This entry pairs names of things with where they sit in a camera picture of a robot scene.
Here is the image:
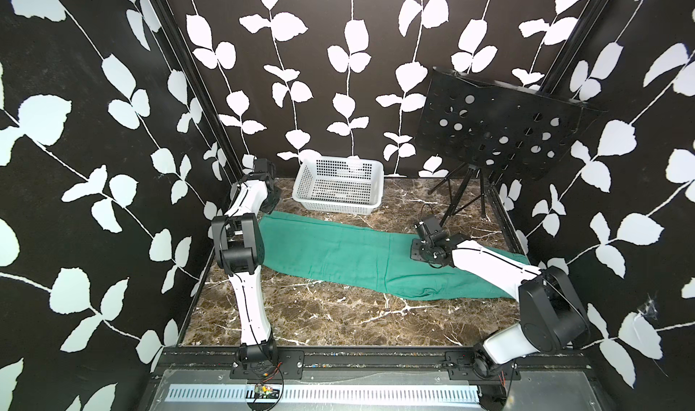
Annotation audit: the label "green long pants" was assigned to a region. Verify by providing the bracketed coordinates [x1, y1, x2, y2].
[259, 212, 512, 301]

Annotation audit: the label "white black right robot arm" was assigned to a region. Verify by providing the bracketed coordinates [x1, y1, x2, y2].
[411, 236, 590, 378]

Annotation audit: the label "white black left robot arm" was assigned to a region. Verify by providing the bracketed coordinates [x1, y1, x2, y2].
[211, 172, 281, 367]

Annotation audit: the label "white plastic perforated basket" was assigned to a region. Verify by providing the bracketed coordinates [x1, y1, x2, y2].
[292, 157, 384, 215]

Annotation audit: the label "black perforated music stand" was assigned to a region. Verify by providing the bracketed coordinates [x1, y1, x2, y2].
[414, 68, 601, 219]

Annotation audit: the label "small green circuit board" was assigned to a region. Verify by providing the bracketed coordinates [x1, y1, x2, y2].
[251, 384, 282, 401]

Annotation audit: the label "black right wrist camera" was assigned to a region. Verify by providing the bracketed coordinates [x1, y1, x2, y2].
[416, 215, 448, 244]

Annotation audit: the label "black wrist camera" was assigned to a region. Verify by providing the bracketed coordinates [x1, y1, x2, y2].
[416, 215, 448, 244]
[253, 158, 276, 179]

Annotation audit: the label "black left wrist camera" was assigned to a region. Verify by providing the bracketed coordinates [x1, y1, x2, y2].
[253, 158, 276, 179]

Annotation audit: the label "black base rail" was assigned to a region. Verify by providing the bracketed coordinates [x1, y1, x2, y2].
[154, 347, 591, 384]

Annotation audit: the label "white slotted cable duct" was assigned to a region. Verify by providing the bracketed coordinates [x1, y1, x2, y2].
[164, 384, 481, 407]

